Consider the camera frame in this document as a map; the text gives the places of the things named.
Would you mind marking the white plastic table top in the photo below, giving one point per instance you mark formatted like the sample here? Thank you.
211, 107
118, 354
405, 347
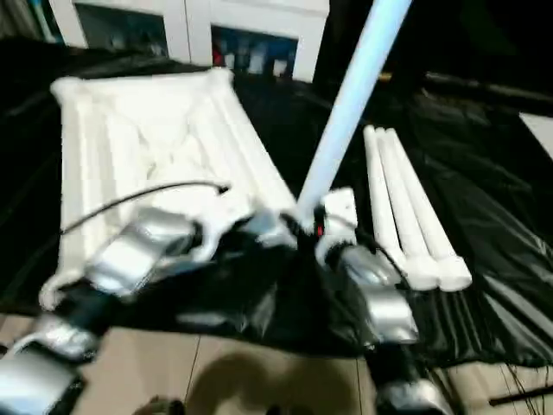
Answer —
129, 142

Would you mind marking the dark robot foot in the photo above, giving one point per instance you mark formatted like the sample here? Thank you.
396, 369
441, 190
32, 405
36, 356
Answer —
166, 407

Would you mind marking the white cabinet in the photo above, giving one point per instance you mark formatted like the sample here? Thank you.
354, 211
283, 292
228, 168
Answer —
190, 21

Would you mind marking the black mat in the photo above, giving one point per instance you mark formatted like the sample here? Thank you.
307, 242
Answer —
475, 216

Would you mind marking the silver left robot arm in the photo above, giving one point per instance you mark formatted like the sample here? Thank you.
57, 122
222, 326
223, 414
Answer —
129, 250

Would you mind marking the white flat board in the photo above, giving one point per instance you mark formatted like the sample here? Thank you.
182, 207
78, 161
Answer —
540, 129

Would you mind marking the white plastic table leg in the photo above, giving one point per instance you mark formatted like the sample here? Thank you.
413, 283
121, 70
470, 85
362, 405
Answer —
382, 194
427, 216
404, 207
350, 108

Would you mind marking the black stand strut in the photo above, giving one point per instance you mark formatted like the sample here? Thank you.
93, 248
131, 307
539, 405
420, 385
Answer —
523, 397

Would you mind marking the small yellow label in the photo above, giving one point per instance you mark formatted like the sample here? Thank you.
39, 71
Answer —
384, 78

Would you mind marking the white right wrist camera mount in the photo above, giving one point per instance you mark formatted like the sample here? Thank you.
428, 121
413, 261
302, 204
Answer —
339, 216

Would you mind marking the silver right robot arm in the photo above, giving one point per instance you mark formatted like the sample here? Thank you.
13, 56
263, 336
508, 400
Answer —
384, 302

